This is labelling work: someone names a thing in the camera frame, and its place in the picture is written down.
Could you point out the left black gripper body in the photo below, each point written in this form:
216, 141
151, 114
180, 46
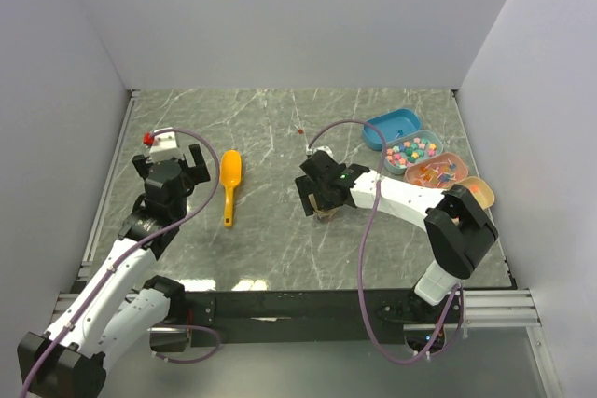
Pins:
191, 176

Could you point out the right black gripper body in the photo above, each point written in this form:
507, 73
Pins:
324, 202

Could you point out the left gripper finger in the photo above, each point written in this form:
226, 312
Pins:
199, 162
139, 162

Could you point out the beige round jar lid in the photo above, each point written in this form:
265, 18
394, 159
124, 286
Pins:
324, 216

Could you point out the yellow plastic scoop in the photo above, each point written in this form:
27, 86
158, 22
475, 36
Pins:
231, 168

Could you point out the blue lollipop tray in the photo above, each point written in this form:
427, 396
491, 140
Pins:
392, 125

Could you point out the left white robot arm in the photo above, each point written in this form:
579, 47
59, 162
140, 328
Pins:
72, 357

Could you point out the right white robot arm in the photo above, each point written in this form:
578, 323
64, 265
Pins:
459, 231

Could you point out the light blue star candy tray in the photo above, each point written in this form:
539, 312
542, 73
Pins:
409, 150

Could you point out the pink lollipop tray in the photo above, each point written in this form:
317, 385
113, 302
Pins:
440, 171

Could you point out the black base beam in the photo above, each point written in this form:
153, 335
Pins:
310, 316

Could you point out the beige gummy candy tray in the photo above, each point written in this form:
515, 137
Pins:
480, 190

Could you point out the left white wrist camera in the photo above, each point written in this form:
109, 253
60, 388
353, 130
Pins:
162, 147

